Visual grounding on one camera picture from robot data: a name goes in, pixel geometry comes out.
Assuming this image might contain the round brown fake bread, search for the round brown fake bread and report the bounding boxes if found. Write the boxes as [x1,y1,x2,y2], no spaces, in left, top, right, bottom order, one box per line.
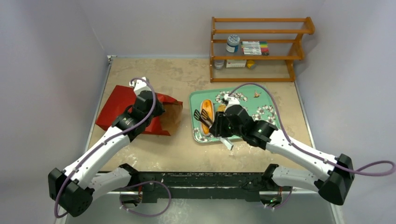
[216,104,226,112]

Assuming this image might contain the red paper bag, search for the red paper bag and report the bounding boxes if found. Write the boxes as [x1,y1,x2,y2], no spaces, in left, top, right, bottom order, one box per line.
[95,85,183,136]

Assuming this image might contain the metal serving tongs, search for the metal serving tongs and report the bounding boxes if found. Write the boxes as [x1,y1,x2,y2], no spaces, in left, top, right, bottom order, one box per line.
[193,109,234,151]

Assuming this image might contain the long glazed fake bread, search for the long glazed fake bread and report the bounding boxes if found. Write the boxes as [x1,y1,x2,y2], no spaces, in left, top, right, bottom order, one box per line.
[200,99,214,136]

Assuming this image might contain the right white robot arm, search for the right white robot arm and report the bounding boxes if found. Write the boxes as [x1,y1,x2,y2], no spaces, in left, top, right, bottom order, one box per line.
[210,105,354,205]

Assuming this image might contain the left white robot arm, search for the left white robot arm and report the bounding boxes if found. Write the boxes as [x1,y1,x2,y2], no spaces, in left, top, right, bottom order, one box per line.
[48,90,164,218]

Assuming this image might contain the green floral tray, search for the green floral tray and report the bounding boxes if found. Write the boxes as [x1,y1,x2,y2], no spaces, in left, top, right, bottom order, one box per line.
[189,85,280,143]

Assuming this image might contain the small white box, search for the small white box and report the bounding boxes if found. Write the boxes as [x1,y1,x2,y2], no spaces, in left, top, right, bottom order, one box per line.
[226,60,247,68]

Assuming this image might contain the small grey jar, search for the small grey jar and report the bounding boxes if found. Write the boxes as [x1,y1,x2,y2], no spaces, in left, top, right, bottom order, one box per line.
[213,60,225,70]

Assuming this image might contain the yellow small object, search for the yellow small object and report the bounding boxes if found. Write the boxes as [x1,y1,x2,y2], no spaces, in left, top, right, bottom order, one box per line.
[246,60,256,69]

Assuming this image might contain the wooden shelf rack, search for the wooden shelf rack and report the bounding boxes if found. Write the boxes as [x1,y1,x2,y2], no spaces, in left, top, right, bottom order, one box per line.
[209,17,315,83]

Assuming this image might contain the white jar blue lid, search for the white jar blue lid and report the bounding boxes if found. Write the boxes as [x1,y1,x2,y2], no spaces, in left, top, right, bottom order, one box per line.
[226,35,240,53]

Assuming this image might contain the coloured marker pen set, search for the coloured marker pen set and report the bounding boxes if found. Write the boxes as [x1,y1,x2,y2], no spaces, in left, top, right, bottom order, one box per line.
[241,41,269,56]

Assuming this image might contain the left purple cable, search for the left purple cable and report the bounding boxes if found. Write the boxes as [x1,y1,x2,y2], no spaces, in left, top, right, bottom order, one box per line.
[54,77,172,218]

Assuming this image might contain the purple cable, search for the purple cable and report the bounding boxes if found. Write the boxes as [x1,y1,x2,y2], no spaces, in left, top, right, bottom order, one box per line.
[228,83,396,211]
[54,77,172,218]

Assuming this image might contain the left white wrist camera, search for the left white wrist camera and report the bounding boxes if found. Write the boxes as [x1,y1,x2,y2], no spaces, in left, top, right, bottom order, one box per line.
[129,77,152,96]

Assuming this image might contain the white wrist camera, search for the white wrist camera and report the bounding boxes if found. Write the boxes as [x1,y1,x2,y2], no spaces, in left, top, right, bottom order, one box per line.
[222,94,240,108]
[129,77,152,96]

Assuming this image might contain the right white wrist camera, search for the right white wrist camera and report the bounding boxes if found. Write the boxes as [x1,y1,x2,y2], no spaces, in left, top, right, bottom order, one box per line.
[222,94,240,108]

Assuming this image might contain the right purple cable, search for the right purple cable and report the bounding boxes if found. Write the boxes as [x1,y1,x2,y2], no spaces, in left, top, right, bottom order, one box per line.
[228,83,396,211]

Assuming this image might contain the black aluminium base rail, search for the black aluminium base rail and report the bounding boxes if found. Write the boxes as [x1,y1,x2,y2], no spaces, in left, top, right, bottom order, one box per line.
[102,171,293,205]

